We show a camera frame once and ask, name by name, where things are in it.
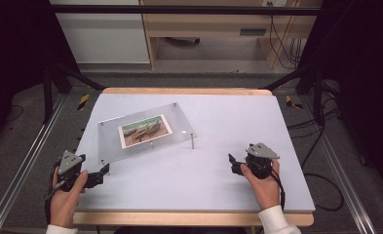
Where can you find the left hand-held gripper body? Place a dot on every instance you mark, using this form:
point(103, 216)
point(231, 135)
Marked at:
point(69, 161)

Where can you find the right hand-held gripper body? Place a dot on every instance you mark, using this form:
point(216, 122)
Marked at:
point(260, 162)

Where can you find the clear acrylic photo frame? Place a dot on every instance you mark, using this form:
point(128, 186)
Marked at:
point(176, 117)

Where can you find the person's right hand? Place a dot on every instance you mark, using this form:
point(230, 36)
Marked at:
point(266, 191)

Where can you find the person's left hand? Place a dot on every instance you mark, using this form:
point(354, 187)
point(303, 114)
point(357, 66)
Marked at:
point(64, 204)

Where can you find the white board table cover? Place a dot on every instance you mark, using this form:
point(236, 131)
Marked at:
point(211, 182)

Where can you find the painting print of boats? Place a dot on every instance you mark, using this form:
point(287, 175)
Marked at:
point(145, 130)

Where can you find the black metal stand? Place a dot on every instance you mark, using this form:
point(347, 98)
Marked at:
point(318, 97)
point(48, 97)

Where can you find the wooden table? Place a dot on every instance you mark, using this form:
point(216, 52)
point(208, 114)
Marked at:
point(185, 91)

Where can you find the black curtain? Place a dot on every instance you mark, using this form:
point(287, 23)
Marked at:
point(13, 58)
point(364, 81)

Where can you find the white cabinet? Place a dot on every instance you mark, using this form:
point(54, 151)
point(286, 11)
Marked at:
point(104, 39)

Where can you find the light wooden desk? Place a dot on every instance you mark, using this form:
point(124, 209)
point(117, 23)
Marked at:
point(208, 24)

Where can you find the black horizontal metal bar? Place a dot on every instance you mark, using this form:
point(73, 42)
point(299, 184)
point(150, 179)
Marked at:
point(179, 10)

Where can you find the aluminium floor rail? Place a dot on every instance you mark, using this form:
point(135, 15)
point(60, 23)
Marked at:
point(341, 175)
point(23, 169)

